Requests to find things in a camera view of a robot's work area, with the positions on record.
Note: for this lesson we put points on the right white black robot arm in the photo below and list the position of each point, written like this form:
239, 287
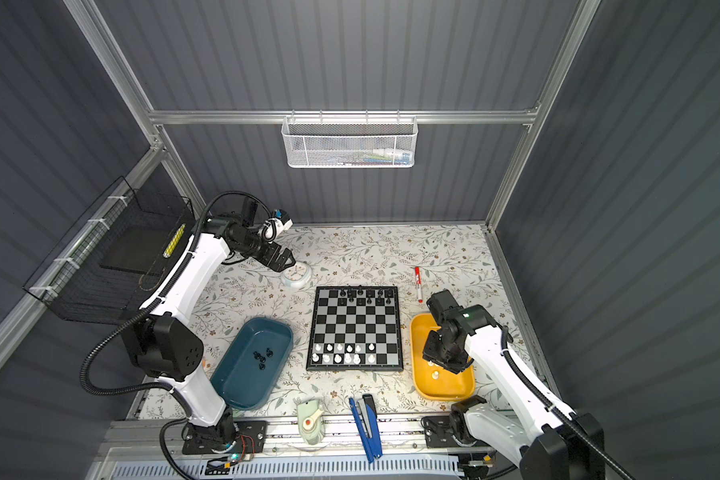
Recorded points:
547, 439

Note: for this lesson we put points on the light green tape dispenser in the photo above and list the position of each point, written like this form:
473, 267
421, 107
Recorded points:
310, 421

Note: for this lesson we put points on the blue black stapler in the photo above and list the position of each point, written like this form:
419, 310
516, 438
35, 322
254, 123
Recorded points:
366, 420

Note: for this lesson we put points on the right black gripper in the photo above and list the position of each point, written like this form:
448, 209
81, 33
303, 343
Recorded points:
428, 349

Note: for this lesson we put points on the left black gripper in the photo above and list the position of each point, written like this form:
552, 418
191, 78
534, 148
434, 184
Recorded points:
280, 264

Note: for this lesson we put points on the teal plastic tray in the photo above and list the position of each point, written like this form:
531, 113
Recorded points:
237, 378

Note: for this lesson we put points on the white wire wall basket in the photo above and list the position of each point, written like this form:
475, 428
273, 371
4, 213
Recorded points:
365, 145

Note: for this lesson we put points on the black wire side basket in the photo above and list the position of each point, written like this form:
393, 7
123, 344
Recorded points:
101, 272

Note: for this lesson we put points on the yellow plastic tray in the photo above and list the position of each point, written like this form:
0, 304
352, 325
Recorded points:
448, 387

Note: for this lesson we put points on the black chess pieces in tray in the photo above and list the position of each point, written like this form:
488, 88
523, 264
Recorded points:
262, 358

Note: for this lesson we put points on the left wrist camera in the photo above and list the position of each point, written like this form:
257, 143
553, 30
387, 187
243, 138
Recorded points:
279, 222

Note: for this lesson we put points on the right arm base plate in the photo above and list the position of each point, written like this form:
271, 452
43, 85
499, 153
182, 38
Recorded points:
438, 433

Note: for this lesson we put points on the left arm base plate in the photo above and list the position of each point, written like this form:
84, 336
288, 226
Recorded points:
246, 437

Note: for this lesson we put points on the black white chess board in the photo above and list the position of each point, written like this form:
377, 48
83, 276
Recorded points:
355, 328

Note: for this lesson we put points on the red white marker pen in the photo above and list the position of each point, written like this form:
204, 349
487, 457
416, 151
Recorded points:
418, 284

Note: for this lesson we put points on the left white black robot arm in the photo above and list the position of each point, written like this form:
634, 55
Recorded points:
158, 338

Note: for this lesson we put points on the yellow green marker in basket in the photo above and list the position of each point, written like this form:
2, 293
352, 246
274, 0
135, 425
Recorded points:
174, 241

